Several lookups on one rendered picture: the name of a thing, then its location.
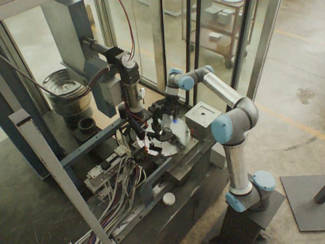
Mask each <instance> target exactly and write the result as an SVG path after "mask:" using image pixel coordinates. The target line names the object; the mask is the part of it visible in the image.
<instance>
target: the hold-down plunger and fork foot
mask: <svg viewBox="0 0 325 244"><path fill-rule="evenodd" d="M146 135H147V137H148V139H149V141H151V139H150V138H152V139H153V138H156V139H161V137H162V135H161V134H159V132H157V133H153V132H149V131H148V132H147V134H146Z"/></svg>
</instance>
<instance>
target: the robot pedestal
mask: <svg viewBox="0 0 325 244"><path fill-rule="evenodd" d="M247 177H248V180H249V179H250V178H252V175H251V174H249V173H247ZM285 198H286V196H284V195H283V194H281V193H279V192H278V191H276V190H273V192H272V194H271V195H270V204H269V206H268V207H267V208H266V209H265V210H263V211H260V212H256V211H253V210H251V209H249V208H248V209H247V210H245V211H243V212H241V213H239V212H237V211H236V210H234V209H233V208H232V206H231V205H229V203H228V202H227V200H225V203H226V204H228V207H227V209H226V210H225V211H224V213H223V214H222V215H221V217H220V218H219V219H218V221H217V222H216V223H215V225H214V226H213V227H212V229H211V230H210V231H209V233H207V234H206V236H205V238H204V239H203V240H202V242H201V244H268V243H269V241H270V240H271V239H272V238H271V237H269V236H268V235H266V234H265V233H264V232H262V231H261V230H265V229H266V228H267V226H268V225H269V223H270V222H271V220H272V219H273V217H274V216H275V213H276V212H277V210H278V209H279V207H280V206H281V204H282V203H283V201H284V199H285Z"/></svg>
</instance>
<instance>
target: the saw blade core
mask: <svg viewBox="0 0 325 244"><path fill-rule="evenodd" d="M171 119H172V123H168V124H166V126H165V127H168V128H170V129H171V131H172V136H171V137H170V138H169V139H168V140H166V141H160V140H157V139H156V138H153V140H152V141H149V139H148V137H147V135H146V136H145V141H144V143H143V141H141V140H139V139H138V137H137V136H136V138H137V142H138V144H139V146H140V147H141V148H142V147H143V146H144V145H145V143H146V147H148V149H147V150H146V151H145V152H147V153H149V154H151V155H155V156H156V155H157V156H169V155H173V154H176V153H177V152H180V151H181V150H183V149H184V148H185V147H186V145H187V143H188V141H189V139H190V138H189V137H190V131H189V128H188V126H187V124H186V123H185V122H184V121H183V120H182V119H180V118H177V117H175V116H171ZM158 121H159V122H160V123H161V120H160V119H158ZM152 122H153V121H152V118H151V119H149V120H148V121H147V123H148V125H149V126H148V128H147V129H146V131H149V132H153V133H154V131H153V130H152V129H151V123H152ZM161 126H162V124H161ZM187 130H188V131H187ZM146 134H147V132H146ZM150 152H151V153H150ZM170 153H171V154H170Z"/></svg>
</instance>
